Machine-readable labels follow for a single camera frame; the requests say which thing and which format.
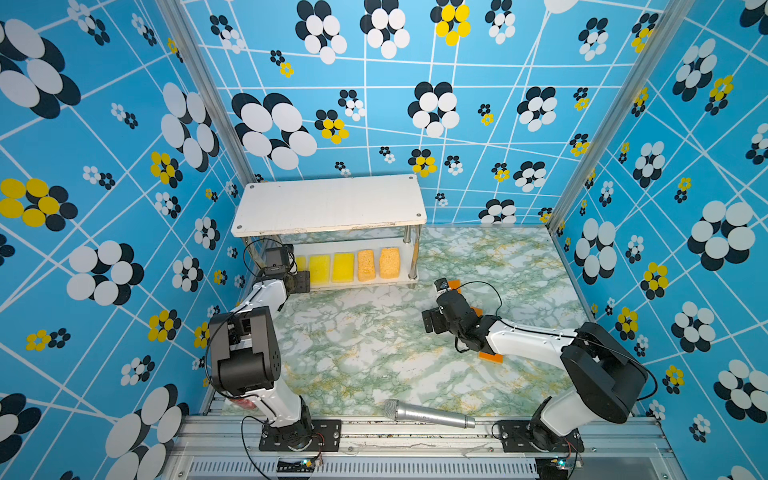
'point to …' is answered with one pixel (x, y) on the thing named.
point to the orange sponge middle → (479, 312)
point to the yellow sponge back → (301, 263)
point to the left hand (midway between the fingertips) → (294, 278)
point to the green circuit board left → (303, 466)
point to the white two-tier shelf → (348, 231)
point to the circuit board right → (552, 468)
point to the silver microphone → (410, 412)
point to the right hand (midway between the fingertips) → (438, 309)
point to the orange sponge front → (495, 358)
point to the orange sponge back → (454, 284)
